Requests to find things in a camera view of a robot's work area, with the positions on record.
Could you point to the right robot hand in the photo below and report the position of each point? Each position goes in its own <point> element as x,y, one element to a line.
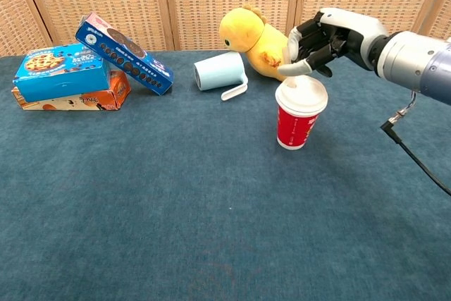
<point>356,33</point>

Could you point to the translucent white drinking straw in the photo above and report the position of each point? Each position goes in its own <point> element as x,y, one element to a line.
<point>293,81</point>

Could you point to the red cup with white lid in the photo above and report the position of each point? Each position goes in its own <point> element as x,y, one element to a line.
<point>296,128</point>

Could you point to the yellow plush dinosaur toy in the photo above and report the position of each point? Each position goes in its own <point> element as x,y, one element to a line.
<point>246,36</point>

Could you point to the light blue plastic mug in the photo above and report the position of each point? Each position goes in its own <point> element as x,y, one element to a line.
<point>218,70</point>

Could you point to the dark blue Oreo box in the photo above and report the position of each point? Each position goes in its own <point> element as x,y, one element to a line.
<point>123,54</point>

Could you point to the orange cookie box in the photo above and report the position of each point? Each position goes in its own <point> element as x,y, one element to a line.
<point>105,98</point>

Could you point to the blue carpet table mat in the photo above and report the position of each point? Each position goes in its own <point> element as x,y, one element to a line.
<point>141,191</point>

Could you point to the blue chocolate chip cookie box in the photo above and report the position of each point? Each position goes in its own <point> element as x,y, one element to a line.
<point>60,75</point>

